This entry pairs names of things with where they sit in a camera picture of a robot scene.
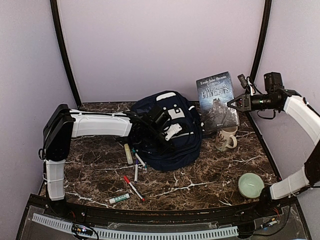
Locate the teal capped white marker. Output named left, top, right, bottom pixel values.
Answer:
left=132, top=148, right=147, bottom=170

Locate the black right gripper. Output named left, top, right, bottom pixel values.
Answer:
left=228, top=92, right=279, bottom=112

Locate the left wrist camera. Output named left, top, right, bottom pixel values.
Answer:
left=164, top=123, right=182, bottom=141

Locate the green white glue stick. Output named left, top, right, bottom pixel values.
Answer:
left=109, top=193, right=130, bottom=204

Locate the yellow highlighter pen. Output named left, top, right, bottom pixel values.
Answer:
left=124, top=143, right=133, bottom=165

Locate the purple capped white marker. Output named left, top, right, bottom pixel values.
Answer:
left=134, top=163, right=139, bottom=183

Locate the pale green ceramic bowl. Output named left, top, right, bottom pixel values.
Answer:
left=238, top=172, right=265, bottom=199

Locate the cream floral ceramic mug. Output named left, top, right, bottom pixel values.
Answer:
left=215, top=126, right=238, bottom=152

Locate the red capped white marker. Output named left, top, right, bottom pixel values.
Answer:
left=123, top=175, right=145, bottom=202

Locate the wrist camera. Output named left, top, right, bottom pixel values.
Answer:
left=164, top=123, right=182, bottom=141
left=237, top=74, right=257, bottom=96

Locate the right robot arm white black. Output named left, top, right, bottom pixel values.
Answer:
left=227, top=72, right=320, bottom=217

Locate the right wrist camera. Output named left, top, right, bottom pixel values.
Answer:
left=237, top=74, right=257, bottom=96

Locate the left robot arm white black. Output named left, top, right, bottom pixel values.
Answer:
left=38, top=104, right=182, bottom=218

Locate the right black frame post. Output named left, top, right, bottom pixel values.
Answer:
left=249, top=0, right=272, bottom=83

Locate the left black frame post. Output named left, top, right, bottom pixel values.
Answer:
left=50, top=0, right=82, bottom=108

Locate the white slotted cable duct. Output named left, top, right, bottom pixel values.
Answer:
left=31, top=213, right=239, bottom=240

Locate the dark Wuthering Heights book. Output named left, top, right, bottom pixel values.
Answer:
left=196, top=71, right=239, bottom=134

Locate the black frame post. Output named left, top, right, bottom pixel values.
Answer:
left=249, top=0, right=272, bottom=83
left=50, top=0, right=82, bottom=108

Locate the navy blue student backpack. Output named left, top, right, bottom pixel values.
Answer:
left=128, top=90, right=203, bottom=172

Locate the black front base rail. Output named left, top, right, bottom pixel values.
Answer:
left=16, top=194, right=311, bottom=240

